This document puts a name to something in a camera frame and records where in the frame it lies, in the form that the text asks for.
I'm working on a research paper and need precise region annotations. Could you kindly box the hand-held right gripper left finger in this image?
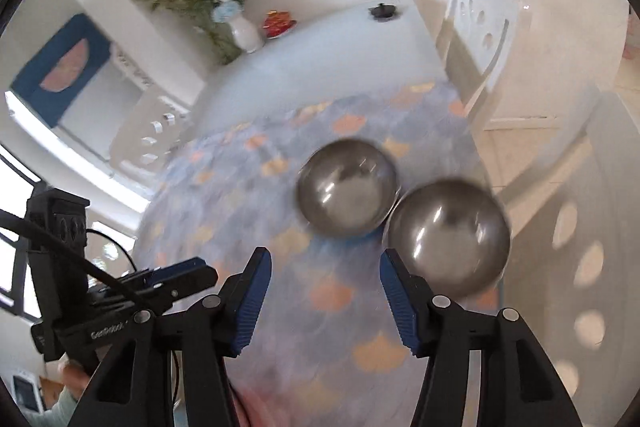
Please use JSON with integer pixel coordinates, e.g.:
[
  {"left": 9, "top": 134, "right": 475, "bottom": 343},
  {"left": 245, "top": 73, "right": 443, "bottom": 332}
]
[{"left": 67, "top": 247, "right": 273, "bottom": 427}]

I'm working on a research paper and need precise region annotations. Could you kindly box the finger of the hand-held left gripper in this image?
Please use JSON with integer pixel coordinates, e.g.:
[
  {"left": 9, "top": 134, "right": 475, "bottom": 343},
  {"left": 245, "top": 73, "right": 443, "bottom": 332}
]
[
  {"left": 150, "top": 268, "right": 219, "bottom": 309},
  {"left": 117, "top": 257, "right": 207, "bottom": 292}
]

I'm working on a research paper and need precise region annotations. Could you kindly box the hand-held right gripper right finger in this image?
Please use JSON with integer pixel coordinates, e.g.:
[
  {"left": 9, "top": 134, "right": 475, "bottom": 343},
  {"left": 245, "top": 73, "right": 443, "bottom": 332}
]
[{"left": 379, "top": 248, "right": 583, "bottom": 427}]

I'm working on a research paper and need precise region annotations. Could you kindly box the steel bowl red exterior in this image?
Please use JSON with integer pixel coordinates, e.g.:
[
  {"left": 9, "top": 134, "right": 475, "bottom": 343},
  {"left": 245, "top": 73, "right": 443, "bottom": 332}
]
[{"left": 385, "top": 178, "right": 512, "bottom": 299}]

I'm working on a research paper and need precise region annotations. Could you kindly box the steel bowl blue exterior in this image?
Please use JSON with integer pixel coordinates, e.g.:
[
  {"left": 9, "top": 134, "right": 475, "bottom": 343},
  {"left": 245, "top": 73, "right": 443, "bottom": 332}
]
[{"left": 295, "top": 138, "right": 401, "bottom": 238}]

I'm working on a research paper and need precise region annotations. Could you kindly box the person's left forearm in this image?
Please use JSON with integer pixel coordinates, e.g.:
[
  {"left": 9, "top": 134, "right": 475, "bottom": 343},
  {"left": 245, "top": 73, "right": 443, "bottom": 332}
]
[{"left": 42, "top": 387, "right": 83, "bottom": 427}]

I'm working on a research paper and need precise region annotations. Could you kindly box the person's left hand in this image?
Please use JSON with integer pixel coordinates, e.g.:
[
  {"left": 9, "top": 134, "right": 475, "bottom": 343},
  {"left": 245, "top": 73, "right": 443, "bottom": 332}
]
[{"left": 57, "top": 359, "right": 101, "bottom": 403}]

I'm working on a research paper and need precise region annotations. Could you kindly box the lilac printed table mat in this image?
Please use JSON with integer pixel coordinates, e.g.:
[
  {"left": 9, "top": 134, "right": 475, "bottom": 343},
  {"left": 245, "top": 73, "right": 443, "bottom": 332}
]
[{"left": 132, "top": 79, "right": 501, "bottom": 427}]

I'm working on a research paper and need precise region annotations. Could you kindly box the white cutout chair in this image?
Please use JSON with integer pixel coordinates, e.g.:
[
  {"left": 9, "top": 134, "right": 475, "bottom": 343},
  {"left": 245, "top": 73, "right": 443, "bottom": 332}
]
[
  {"left": 107, "top": 94, "right": 196, "bottom": 175},
  {"left": 435, "top": 0, "right": 511, "bottom": 130},
  {"left": 500, "top": 97, "right": 640, "bottom": 427}
]

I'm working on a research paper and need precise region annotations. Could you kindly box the small white device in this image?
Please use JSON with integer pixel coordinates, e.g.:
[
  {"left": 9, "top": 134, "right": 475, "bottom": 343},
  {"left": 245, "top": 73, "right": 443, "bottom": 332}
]
[{"left": 10, "top": 374, "right": 42, "bottom": 413}]

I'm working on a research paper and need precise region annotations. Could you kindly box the white ceramic vase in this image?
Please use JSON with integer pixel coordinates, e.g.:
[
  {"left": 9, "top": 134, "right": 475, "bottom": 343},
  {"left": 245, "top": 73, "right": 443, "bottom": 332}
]
[{"left": 227, "top": 13, "right": 264, "bottom": 54}]

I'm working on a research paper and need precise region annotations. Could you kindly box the small red dish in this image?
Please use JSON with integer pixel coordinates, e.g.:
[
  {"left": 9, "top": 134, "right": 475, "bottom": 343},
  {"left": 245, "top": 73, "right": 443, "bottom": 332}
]
[{"left": 262, "top": 11, "right": 297, "bottom": 38}]

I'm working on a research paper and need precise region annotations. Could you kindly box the small black object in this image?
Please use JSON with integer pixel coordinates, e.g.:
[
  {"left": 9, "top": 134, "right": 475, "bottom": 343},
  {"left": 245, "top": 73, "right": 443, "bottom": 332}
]
[{"left": 368, "top": 3, "right": 397, "bottom": 22}]

